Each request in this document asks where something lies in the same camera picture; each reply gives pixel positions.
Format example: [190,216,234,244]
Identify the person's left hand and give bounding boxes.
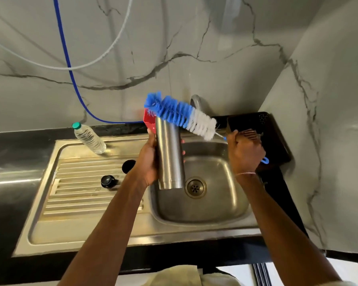
[128,129,186,187]

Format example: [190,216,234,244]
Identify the person's right hand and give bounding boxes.
[226,130,267,177]

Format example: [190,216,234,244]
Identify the stainless steel bottle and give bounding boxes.
[155,115,186,190]

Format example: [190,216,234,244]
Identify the blue and white bottle brush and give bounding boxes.
[144,91,270,165]

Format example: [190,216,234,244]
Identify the person's left forearm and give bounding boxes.
[57,172,150,286]

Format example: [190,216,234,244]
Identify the person's right forearm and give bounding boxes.
[235,173,345,286]

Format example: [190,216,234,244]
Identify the red plastic container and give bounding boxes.
[143,108,157,135]

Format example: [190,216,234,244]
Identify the black bottle lid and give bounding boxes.
[121,159,136,174]
[100,175,119,189]

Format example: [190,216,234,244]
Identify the black plastic tray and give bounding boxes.
[226,111,292,169]

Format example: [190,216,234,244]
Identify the chrome faucet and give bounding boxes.
[190,94,204,112]

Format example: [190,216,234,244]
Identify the clear plastic bottle green cap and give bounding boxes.
[72,122,107,155]

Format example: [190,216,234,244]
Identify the round sink drain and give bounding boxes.
[184,176,207,199]

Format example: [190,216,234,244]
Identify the stainless steel sink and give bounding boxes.
[12,132,264,258]

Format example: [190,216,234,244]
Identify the cream shirt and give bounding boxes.
[143,264,243,286]

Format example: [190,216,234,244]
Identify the white hose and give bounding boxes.
[0,0,134,71]

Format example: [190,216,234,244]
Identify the blue hose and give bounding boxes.
[52,0,144,125]

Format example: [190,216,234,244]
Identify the striped metal handle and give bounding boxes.
[252,263,272,286]

